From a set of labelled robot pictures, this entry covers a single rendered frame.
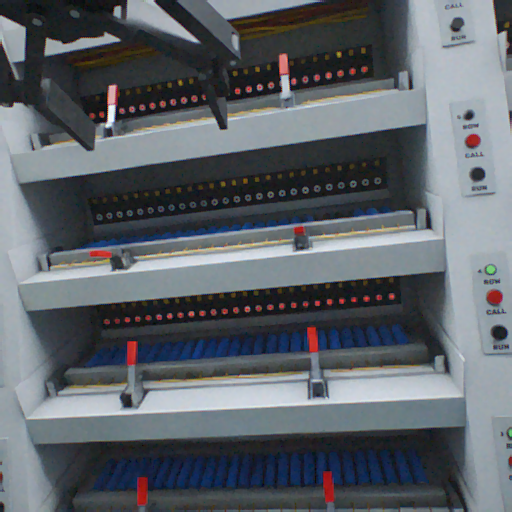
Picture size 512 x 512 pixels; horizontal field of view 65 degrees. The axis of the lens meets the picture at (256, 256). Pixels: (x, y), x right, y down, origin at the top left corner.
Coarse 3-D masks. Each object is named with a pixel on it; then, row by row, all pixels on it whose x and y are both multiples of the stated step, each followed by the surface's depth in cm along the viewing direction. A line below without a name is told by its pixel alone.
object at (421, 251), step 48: (384, 192) 69; (48, 240) 68; (336, 240) 57; (384, 240) 54; (432, 240) 51; (48, 288) 60; (96, 288) 59; (144, 288) 58; (192, 288) 57; (240, 288) 56
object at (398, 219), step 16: (304, 224) 59; (320, 224) 58; (336, 224) 58; (352, 224) 58; (368, 224) 57; (384, 224) 57; (400, 224) 57; (176, 240) 62; (192, 240) 61; (208, 240) 61; (224, 240) 60; (240, 240) 60; (256, 240) 60; (272, 240) 60; (64, 256) 64; (80, 256) 64; (144, 256) 61; (160, 256) 60
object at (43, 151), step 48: (96, 96) 77; (144, 96) 76; (192, 96) 75; (240, 96) 74; (288, 96) 57; (336, 96) 60; (384, 96) 53; (48, 144) 68; (96, 144) 60; (144, 144) 59; (192, 144) 58; (240, 144) 57
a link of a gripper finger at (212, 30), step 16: (160, 0) 25; (176, 0) 25; (192, 0) 26; (176, 16) 26; (192, 16) 26; (208, 16) 28; (192, 32) 27; (208, 32) 27; (224, 32) 29; (208, 48) 29; (224, 48) 29
